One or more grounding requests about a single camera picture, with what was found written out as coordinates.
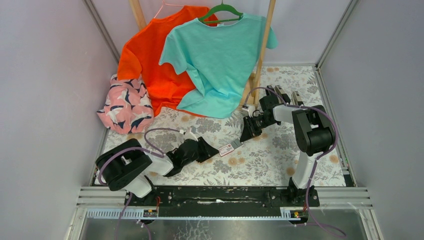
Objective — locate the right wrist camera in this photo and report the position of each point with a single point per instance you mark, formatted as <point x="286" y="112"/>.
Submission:
<point x="249" y="109"/>

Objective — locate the wooden rack right post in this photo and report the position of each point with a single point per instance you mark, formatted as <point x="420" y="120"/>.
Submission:
<point x="269" y="18"/>

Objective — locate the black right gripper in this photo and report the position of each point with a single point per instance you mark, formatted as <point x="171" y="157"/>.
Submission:
<point x="249" y="130"/>

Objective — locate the orange t-shirt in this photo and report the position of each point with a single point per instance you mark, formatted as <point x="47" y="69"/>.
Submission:
<point x="140" y="57"/>

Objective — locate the wooden rack left post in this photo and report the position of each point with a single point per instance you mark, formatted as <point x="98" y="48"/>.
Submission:
<point x="138" y="14"/>

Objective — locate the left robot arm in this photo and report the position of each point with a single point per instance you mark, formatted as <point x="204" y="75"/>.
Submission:
<point x="125" y="166"/>

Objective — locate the teal t-shirt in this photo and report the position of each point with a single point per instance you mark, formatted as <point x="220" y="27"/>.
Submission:
<point x="218" y="60"/>

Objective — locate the green clothes hanger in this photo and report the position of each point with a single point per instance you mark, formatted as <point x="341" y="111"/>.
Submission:
<point x="229" y="12"/>

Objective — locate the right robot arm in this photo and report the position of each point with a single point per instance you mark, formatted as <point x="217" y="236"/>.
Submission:
<point x="315" y="134"/>

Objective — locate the red staple box sleeve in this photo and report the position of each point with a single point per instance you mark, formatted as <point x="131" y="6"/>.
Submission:
<point x="225" y="150"/>

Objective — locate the pink bird-pattern cloth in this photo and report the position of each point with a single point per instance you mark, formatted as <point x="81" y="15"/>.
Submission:
<point x="127" y="108"/>

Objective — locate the pink clothes hanger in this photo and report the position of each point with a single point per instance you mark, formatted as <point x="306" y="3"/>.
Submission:
<point x="164" y="5"/>

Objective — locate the wooden rack post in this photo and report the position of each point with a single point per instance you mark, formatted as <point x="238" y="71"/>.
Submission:
<point x="269" y="18"/>
<point x="138" y="14"/>

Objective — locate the wooden rack base tray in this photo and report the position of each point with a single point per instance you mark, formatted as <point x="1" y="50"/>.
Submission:
<point x="252" y="98"/>

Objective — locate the beige and black stapler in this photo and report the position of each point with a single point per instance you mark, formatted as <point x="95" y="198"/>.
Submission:
<point x="279" y="90"/>

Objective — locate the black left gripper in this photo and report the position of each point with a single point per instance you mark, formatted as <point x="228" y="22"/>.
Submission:
<point x="207" y="151"/>

